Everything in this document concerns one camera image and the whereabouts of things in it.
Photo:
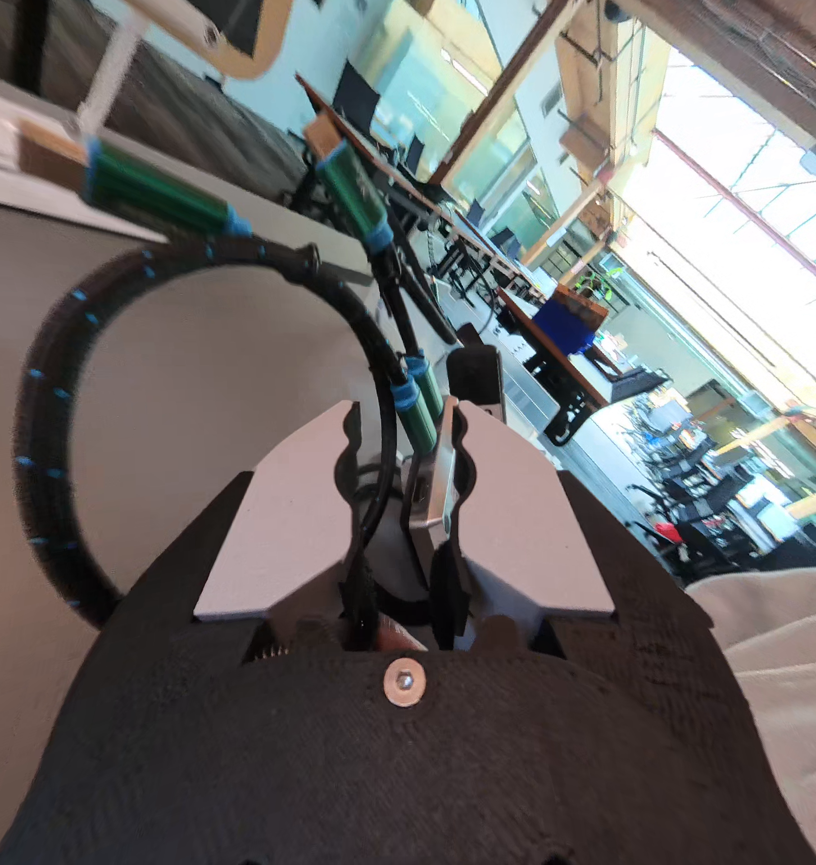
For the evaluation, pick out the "blue fabric bag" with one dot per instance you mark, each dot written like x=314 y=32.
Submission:
x=563 y=324

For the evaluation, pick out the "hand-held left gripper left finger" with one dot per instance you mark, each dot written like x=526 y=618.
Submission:
x=273 y=540

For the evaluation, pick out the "wooden office table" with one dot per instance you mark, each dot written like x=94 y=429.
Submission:
x=583 y=378

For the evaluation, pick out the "person's cream sweater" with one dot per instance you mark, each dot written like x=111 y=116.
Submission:
x=786 y=676

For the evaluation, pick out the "grey office table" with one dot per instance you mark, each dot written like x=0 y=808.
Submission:
x=472 y=233

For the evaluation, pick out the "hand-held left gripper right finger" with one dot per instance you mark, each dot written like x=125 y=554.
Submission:
x=529 y=540

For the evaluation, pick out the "grey desk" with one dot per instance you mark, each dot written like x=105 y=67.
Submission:
x=212 y=405

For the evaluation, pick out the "green potted plant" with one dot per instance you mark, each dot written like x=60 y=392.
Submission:
x=600 y=280

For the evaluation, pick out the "silver HDMI splitter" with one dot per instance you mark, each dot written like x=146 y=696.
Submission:
x=438 y=486

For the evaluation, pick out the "black board on stand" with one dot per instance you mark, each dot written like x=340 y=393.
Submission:
x=232 y=20

